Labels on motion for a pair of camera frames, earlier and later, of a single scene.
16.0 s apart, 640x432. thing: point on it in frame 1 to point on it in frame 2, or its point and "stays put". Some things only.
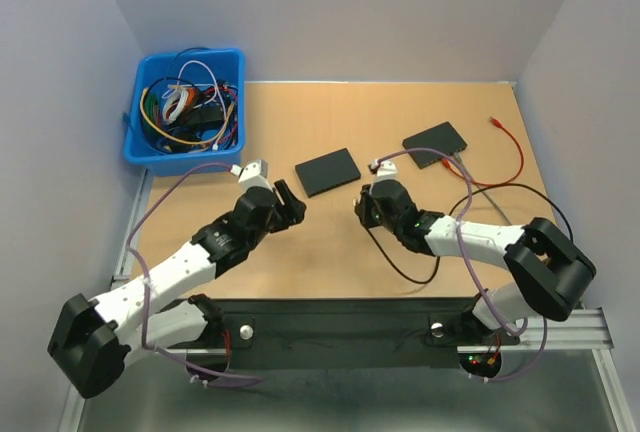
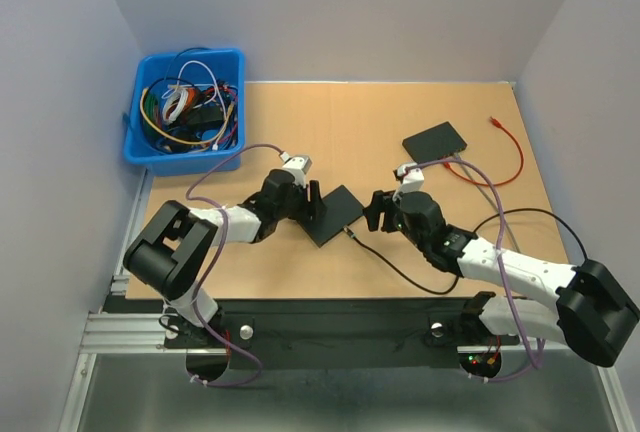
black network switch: (328, 171) to (342, 209)
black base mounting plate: (367, 333) stays put
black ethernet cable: (460, 200) to (535, 211)
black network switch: (443, 136) stays put
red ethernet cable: (497, 124) stays put
